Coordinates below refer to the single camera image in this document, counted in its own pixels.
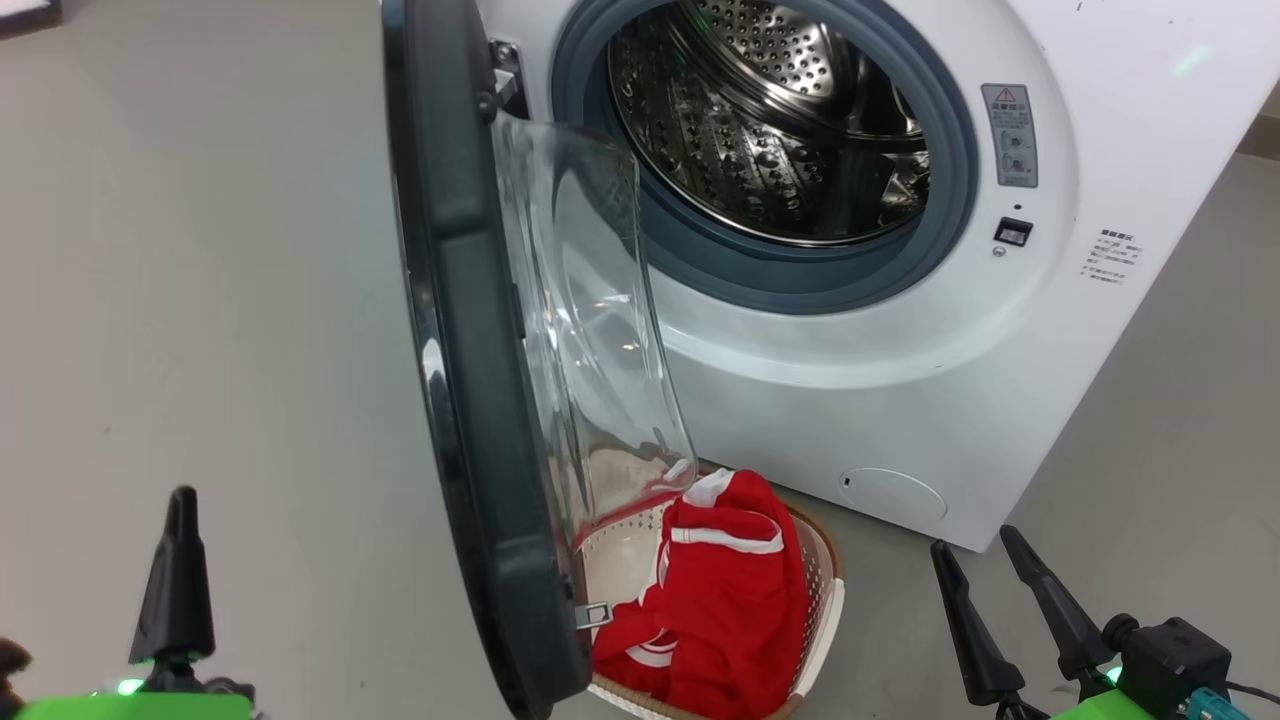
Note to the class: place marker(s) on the white front-load washing machine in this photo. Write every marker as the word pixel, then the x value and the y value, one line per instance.
pixel 900 400

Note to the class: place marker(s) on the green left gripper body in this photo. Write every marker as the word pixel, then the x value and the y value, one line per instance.
pixel 130 708

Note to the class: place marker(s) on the grey warning sticker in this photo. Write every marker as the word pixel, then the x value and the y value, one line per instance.
pixel 1010 135

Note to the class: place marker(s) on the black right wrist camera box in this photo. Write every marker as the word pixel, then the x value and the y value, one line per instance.
pixel 1180 655

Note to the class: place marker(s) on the cream perforated laundry basket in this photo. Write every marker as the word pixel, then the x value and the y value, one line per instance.
pixel 825 600

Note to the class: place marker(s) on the black door latch socket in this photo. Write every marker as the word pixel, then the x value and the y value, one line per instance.
pixel 1013 232

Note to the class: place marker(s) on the stainless steel washing machine drum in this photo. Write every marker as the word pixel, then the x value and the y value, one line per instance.
pixel 760 130

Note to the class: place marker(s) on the red jersey with white trim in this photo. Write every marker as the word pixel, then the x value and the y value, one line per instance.
pixel 730 600

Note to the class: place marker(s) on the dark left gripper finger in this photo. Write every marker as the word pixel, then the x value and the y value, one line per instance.
pixel 178 600

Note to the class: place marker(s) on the metal door hinge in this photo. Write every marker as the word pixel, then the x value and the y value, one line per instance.
pixel 508 85

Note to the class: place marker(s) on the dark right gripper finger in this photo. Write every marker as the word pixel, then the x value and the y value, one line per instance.
pixel 1065 620
pixel 980 650

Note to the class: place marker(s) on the black washing machine door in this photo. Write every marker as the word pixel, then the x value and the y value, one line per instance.
pixel 470 400

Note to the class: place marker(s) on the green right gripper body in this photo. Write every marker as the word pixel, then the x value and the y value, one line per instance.
pixel 1100 708

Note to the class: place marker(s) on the round white filter cover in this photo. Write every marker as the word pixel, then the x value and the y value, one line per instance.
pixel 892 495

